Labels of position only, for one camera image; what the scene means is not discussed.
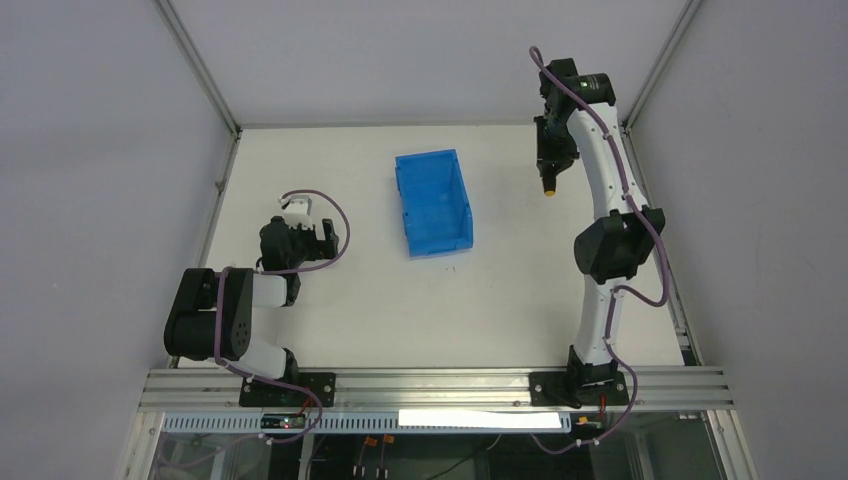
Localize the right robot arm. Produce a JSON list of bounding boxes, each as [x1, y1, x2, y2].
[[529, 49, 666, 408]]

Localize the aluminium front rail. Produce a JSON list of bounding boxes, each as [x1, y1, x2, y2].
[[138, 366, 735, 413]]

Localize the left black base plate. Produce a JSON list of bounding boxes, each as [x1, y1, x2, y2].
[[238, 371, 337, 408]]

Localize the blue plastic bin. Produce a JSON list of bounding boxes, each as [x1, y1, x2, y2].
[[395, 149, 474, 257]]

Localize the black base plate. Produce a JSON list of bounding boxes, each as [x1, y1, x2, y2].
[[238, 371, 337, 408], [528, 370, 630, 409]]

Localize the purple cable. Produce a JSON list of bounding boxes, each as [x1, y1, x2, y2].
[[528, 45, 672, 457], [213, 189, 352, 446]]

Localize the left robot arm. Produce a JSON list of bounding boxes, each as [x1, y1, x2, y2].
[[163, 216, 339, 384]]

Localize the aluminium frame post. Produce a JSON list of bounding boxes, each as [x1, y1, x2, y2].
[[152, 0, 242, 136], [622, 0, 704, 132]]

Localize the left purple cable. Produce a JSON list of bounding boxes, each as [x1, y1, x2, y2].
[[213, 189, 352, 446]]

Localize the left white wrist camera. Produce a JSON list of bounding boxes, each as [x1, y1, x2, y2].
[[278, 194, 314, 230]]

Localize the white slotted cable duct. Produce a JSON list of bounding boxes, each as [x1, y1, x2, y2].
[[162, 409, 572, 434]]

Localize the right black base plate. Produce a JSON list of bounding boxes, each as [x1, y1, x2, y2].
[[528, 370, 630, 409]]

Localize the small green circuit board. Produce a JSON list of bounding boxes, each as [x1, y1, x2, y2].
[[260, 414, 307, 430]]

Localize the left aluminium frame post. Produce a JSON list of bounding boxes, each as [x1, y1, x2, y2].
[[152, 0, 242, 136]]

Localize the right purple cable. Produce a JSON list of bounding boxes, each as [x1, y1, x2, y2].
[[528, 45, 672, 457]]

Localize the black orange screwdriver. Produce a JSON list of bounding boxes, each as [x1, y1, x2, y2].
[[541, 175, 557, 197]]

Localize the right aluminium frame post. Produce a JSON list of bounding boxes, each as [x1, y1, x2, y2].
[[622, 0, 704, 132]]

